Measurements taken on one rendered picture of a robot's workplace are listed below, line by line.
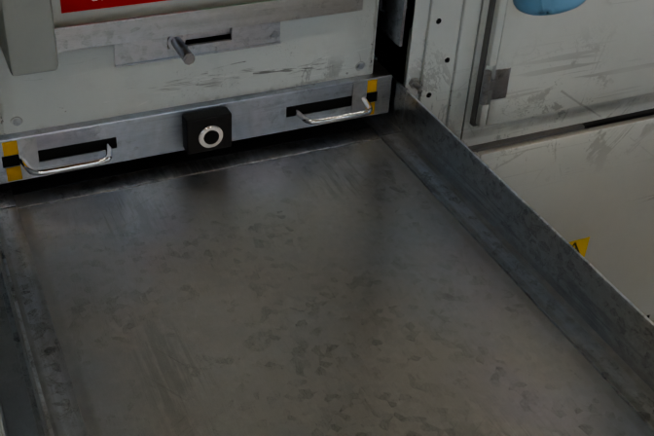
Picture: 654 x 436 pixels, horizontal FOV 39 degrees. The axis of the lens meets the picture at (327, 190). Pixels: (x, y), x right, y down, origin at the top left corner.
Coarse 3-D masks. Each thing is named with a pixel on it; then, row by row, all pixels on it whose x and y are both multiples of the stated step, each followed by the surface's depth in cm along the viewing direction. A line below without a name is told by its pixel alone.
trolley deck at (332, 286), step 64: (128, 192) 115; (192, 192) 116; (256, 192) 116; (320, 192) 117; (384, 192) 118; (64, 256) 104; (128, 256) 105; (192, 256) 105; (256, 256) 106; (320, 256) 107; (384, 256) 107; (448, 256) 108; (0, 320) 95; (64, 320) 96; (128, 320) 96; (192, 320) 97; (256, 320) 97; (320, 320) 98; (384, 320) 98; (448, 320) 99; (512, 320) 99; (0, 384) 88; (128, 384) 89; (192, 384) 89; (256, 384) 90; (320, 384) 90; (384, 384) 91; (448, 384) 91; (512, 384) 92; (576, 384) 92
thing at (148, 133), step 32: (256, 96) 120; (288, 96) 122; (320, 96) 125; (384, 96) 129; (64, 128) 111; (96, 128) 113; (128, 128) 115; (160, 128) 117; (256, 128) 123; (288, 128) 125; (0, 160) 110; (64, 160) 113; (128, 160) 117
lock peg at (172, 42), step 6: (174, 36) 111; (180, 36) 112; (168, 42) 112; (174, 42) 111; (180, 42) 110; (174, 48) 111; (180, 48) 109; (186, 48) 109; (180, 54) 109; (186, 54) 108; (192, 54) 108; (186, 60) 108; (192, 60) 108
